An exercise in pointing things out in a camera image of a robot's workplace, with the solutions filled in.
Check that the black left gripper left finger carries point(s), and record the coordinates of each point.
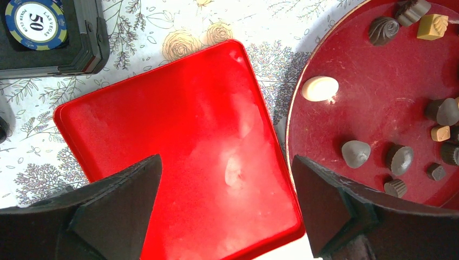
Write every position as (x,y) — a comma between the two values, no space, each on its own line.
(107,219)

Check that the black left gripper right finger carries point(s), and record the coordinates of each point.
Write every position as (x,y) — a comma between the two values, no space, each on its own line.
(348,220)

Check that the dark chocolate alone left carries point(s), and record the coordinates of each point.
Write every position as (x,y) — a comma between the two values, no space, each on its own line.
(355,153)

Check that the white oval chocolate left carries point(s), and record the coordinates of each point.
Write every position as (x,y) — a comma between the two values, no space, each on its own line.
(319,88)

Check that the dark swirl chocolate top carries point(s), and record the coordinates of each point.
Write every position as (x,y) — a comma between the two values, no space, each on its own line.
(382,30)

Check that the caramel square chocolate top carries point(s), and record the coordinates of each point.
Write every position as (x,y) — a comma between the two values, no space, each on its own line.
(432,27)

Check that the dark fluted chocolate top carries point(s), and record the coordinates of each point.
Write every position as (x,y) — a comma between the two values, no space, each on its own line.
(411,11)

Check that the floral table cloth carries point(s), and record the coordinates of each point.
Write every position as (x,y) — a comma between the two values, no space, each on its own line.
(279,37)

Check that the round red plate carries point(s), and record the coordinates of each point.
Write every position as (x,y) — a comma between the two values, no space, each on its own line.
(383,93)

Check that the red square box lid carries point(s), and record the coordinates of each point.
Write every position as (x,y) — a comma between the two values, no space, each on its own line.
(225,191)

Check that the black poker chip case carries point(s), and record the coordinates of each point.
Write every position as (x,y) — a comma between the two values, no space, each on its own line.
(86,50)

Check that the blue fifty poker chip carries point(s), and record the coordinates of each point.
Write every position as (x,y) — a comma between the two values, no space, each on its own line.
(38,25)

